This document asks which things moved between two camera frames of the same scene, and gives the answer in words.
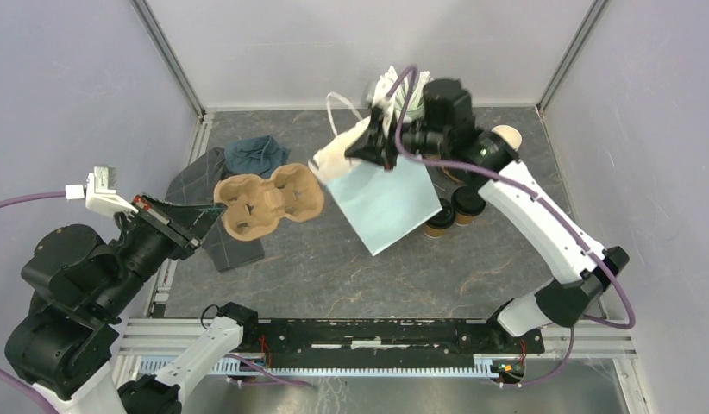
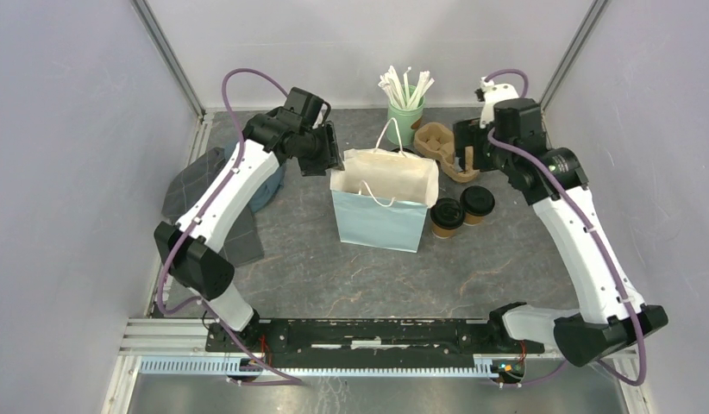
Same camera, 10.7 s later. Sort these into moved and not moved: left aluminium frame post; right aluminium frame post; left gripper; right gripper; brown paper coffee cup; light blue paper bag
Moved: right gripper; light blue paper bag; brown paper coffee cup; left gripper
Not moved: right aluminium frame post; left aluminium frame post
